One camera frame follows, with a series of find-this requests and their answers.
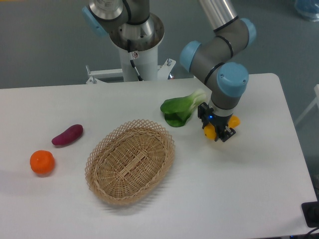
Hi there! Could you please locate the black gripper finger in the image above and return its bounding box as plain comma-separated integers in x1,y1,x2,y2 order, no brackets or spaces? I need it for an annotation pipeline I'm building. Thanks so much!
197,102,214,129
214,126,236,142

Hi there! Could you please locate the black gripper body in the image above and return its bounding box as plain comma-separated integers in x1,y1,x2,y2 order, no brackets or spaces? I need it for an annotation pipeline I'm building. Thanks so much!
211,114,233,128

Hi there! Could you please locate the yellow mango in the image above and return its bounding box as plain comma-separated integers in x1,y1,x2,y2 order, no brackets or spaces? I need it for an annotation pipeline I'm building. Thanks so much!
203,116,241,140

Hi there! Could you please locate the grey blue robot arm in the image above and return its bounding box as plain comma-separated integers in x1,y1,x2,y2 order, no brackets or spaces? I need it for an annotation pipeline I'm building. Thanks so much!
82,0,256,141

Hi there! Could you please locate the green bok choy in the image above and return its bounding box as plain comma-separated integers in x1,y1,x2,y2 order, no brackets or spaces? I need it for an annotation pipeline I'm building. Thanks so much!
160,89,207,127

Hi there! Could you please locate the woven wicker basket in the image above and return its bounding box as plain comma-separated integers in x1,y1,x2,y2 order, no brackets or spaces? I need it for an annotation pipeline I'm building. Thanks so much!
85,119,175,206

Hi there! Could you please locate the black device at edge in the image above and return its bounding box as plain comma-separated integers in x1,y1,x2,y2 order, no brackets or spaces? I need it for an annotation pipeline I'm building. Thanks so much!
301,201,319,228

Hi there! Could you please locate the purple sweet potato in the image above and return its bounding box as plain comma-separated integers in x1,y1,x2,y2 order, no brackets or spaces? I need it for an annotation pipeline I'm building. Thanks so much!
51,124,83,146

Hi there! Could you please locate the blue plastic bag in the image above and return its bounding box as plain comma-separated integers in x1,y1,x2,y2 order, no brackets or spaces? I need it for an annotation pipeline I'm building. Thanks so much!
295,0,319,22

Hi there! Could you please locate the orange tangerine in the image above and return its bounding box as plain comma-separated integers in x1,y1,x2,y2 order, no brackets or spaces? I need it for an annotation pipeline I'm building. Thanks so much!
29,150,55,174

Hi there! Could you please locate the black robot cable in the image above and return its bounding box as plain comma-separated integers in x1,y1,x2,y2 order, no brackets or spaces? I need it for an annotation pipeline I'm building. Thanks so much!
127,39,145,82

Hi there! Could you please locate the white frame at right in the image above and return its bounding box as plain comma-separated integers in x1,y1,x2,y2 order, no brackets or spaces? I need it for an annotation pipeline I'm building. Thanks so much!
294,84,319,126

